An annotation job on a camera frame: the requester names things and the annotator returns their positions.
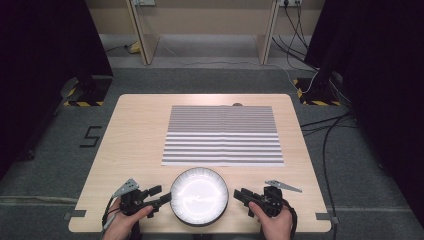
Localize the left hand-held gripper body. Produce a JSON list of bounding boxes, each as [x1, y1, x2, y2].
[[112, 178, 152, 216]]

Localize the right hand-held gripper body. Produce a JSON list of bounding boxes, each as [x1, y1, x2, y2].
[[252, 179, 303, 218]]

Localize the person's right hand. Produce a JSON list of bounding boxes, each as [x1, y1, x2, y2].
[[248, 201, 295, 240]]

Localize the person's left hand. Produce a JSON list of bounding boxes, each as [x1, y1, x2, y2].
[[102, 198, 155, 240]]

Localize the grey tape piece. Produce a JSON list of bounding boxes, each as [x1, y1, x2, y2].
[[62, 209, 88, 221], [314, 211, 340, 225]]

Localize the grey striped placemat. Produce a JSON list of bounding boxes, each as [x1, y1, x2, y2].
[[161, 105, 285, 167]]

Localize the stand base with hazard tape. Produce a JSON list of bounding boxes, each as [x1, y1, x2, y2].
[[292, 77, 343, 107], [62, 75, 114, 108]]

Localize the yellow floor object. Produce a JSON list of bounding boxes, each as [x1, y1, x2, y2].
[[127, 40, 142, 55]]

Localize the beige wooden desk panel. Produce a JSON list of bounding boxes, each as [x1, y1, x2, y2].
[[125, 0, 161, 66], [254, 0, 281, 66]]

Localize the black curtain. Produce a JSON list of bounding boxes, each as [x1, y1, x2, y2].
[[304, 0, 424, 229], [0, 0, 114, 181]]

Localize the right hand-held gripper cable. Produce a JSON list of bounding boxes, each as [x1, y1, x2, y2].
[[281, 198, 299, 240]]

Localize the hand-held gripper cable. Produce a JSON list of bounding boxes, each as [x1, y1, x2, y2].
[[100, 196, 117, 234], [281, 198, 299, 240]]

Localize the left hand-held gripper cable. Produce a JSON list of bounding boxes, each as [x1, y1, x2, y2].
[[100, 196, 117, 234]]

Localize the black floor cables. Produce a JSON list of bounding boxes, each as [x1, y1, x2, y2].
[[299, 110, 360, 240]]

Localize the white floor cable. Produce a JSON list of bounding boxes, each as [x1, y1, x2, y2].
[[159, 39, 320, 95]]

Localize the black wall cables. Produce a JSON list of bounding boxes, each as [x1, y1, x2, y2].
[[271, 3, 318, 72]]

